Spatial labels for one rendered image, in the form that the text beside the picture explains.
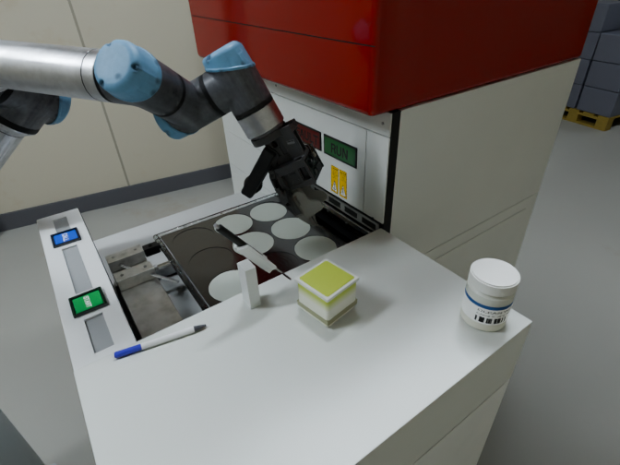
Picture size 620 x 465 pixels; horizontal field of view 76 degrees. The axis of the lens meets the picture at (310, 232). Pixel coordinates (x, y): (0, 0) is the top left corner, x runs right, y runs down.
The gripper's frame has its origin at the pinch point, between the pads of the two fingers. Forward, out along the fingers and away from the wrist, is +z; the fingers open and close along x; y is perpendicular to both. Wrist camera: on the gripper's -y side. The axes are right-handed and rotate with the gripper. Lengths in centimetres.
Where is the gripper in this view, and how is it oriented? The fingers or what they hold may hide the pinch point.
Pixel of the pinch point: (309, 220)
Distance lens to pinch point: 81.9
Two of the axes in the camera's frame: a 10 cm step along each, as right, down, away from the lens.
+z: 4.7, 7.7, 4.3
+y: 8.5, -2.7, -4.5
